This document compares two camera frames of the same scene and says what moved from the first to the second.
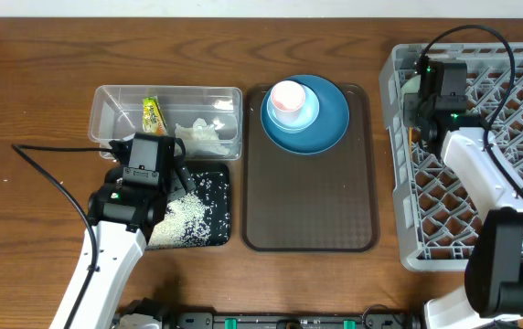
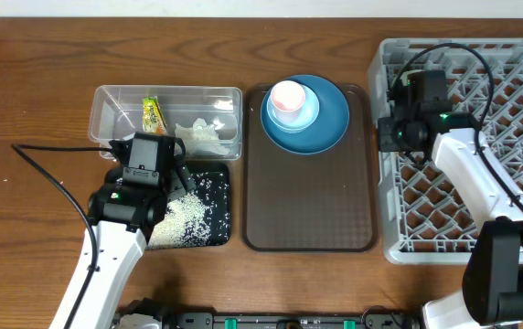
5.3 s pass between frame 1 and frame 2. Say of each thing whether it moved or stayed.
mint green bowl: moved
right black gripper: moved
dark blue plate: stayed
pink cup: stayed
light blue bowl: stayed
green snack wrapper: stayed
